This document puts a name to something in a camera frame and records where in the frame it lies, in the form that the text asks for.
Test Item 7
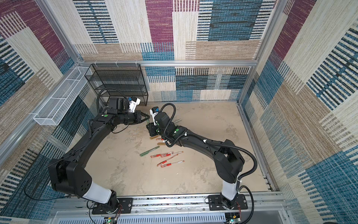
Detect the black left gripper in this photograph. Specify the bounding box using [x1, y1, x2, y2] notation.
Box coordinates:
[118, 111, 150, 125]

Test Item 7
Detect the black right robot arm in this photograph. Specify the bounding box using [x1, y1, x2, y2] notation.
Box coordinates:
[146, 103, 258, 210]

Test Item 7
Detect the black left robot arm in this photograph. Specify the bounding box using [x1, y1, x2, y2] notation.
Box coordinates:
[48, 98, 150, 214]

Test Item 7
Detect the red gel pen left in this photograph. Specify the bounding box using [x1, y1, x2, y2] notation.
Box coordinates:
[151, 152, 173, 158]

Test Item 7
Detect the red gel pen right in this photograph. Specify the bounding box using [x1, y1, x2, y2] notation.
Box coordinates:
[160, 151, 183, 157]

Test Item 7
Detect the red gel pen bottom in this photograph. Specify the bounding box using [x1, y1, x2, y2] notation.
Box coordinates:
[160, 160, 185, 168]

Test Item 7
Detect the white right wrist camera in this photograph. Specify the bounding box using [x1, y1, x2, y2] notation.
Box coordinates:
[150, 106, 160, 126]

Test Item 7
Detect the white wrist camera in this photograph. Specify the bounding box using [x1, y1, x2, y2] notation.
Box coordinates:
[128, 97, 141, 113]
[150, 106, 160, 126]

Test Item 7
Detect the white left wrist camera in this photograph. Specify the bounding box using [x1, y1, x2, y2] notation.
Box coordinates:
[128, 97, 141, 113]

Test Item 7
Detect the black wire mesh shelf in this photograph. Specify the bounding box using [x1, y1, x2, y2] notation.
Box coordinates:
[85, 63, 149, 105]

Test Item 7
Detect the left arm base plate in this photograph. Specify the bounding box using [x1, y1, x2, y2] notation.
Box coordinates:
[91, 197, 133, 215]

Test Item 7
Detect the white wire mesh basket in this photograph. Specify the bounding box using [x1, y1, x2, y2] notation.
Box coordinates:
[34, 66, 88, 126]

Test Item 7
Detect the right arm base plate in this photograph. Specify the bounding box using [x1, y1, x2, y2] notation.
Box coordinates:
[205, 194, 248, 211]

